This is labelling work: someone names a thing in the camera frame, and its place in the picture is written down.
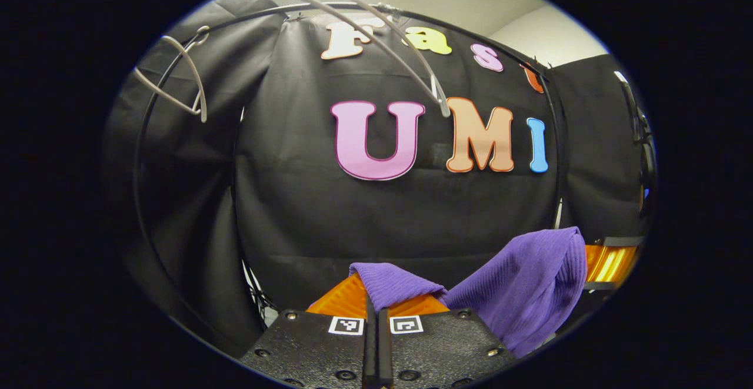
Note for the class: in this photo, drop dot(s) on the purple shirt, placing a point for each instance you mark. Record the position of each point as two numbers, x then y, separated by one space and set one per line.
529 283

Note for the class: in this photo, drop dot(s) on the black clothes rack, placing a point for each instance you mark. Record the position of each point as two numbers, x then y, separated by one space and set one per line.
137 165

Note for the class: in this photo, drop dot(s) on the backdrop support stand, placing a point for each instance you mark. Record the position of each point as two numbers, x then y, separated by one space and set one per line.
259 295

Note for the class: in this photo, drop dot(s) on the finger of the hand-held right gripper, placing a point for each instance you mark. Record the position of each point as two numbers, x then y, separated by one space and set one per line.
609 262

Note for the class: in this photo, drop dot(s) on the black backdrop cloth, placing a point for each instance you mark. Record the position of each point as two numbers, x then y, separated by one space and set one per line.
306 212

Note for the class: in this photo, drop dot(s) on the white clothes hanger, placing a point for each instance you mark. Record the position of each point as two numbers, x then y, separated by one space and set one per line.
201 92
442 102

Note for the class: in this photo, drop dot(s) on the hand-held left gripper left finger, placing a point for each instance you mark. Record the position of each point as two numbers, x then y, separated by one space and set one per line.
312 348

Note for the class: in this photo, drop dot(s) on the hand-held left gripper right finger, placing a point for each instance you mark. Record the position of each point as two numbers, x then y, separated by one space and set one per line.
441 348

